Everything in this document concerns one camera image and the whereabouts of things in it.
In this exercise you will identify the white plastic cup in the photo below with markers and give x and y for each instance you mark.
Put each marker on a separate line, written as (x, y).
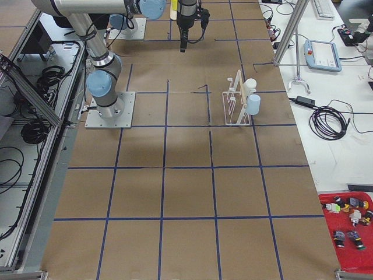
(249, 86)

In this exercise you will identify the yellow plastic cup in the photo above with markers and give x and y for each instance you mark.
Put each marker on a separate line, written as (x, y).
(174, 4)

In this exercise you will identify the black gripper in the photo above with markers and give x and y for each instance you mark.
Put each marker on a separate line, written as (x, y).
(186, 18)

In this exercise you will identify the cream plastic tray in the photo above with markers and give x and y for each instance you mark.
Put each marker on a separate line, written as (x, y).
(173, 13)

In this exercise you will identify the reacher grabber tool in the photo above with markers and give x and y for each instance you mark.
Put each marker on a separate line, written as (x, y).
(298, 80)

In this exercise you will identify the red parts tray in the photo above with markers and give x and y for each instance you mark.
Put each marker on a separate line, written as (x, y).
(349, 219)

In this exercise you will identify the white wire cup rack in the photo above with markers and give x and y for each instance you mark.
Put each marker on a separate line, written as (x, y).
(235, 102)

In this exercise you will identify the white keyboard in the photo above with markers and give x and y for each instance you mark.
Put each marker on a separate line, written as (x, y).
(323, 9)

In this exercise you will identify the light blue cup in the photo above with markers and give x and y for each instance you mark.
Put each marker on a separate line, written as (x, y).
(253, 104)

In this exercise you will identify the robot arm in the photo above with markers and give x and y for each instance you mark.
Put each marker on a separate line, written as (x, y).
(101, 83)
(121, 22)

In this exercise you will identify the aluminium frame post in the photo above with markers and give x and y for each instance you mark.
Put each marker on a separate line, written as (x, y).
(289, 30)

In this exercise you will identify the teach pendant tablet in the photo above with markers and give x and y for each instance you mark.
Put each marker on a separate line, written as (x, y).
(322, 55)

